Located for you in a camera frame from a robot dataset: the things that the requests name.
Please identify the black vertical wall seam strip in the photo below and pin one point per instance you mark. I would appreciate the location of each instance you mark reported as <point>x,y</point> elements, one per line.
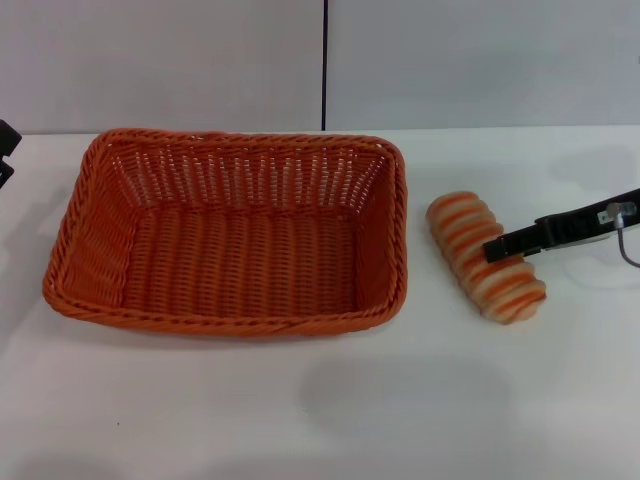
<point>324,65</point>

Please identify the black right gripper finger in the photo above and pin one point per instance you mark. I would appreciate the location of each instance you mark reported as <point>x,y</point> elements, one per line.
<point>555,231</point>

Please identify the orange striped bread roll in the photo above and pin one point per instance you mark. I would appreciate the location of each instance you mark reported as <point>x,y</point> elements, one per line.
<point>460,225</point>

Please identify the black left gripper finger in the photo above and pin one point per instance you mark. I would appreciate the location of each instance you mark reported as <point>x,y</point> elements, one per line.
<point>5,171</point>
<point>7,137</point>

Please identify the orange woven plastic basket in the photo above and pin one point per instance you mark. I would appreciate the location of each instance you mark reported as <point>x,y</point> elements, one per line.
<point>240,260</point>

